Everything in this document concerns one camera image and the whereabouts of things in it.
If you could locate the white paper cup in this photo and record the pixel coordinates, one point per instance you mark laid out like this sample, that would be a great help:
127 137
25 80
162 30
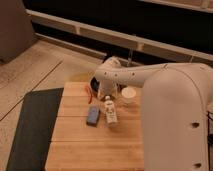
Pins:
128 94

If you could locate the dark round bowl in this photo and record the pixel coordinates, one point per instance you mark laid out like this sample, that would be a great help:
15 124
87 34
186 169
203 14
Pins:
94 84

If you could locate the white plastic bottle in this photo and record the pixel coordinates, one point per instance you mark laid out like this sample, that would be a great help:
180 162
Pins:
111 116

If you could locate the brown furniture corner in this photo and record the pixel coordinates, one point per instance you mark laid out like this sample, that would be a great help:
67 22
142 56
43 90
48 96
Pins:
16 30

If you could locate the dark floor mat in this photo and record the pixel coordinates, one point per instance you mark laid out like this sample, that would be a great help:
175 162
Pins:
34 130

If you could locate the blue sponge block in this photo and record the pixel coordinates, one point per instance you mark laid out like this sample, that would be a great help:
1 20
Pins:
93 116

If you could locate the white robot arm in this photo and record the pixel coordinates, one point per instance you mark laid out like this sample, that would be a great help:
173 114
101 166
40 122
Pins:
175 101

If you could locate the white shelf rail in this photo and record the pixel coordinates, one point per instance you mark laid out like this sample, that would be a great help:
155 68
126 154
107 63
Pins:
124 40

